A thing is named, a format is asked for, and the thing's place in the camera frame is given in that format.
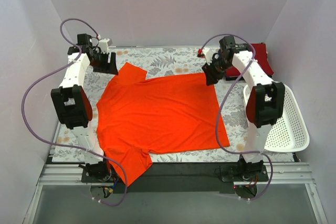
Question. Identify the folded dark red t-shirt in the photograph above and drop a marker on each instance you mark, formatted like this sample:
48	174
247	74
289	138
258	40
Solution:
261	57

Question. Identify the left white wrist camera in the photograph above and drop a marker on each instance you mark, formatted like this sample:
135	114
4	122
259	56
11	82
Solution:
103	45

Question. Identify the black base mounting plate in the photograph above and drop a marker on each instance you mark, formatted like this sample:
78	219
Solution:
180	177

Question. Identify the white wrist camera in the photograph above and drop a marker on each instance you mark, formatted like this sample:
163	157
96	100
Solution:
103	45
207	54

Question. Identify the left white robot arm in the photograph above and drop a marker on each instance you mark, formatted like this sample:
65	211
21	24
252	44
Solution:
72	105

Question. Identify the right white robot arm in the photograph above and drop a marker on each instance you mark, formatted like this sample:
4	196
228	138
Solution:
243	59

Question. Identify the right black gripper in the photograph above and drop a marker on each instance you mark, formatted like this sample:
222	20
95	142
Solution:
213	70

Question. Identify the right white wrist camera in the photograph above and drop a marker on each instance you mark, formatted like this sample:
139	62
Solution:
207	54

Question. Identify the white perforated plastic basket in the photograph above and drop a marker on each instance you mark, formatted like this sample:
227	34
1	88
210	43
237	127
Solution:
286	124

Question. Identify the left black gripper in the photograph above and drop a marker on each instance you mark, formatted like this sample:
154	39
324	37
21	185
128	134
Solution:
104	60

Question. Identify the orange t-shirt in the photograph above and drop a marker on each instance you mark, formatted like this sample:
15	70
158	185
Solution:
138	117

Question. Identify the aluminium frame rail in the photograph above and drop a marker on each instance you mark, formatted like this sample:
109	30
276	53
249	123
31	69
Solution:
179	193

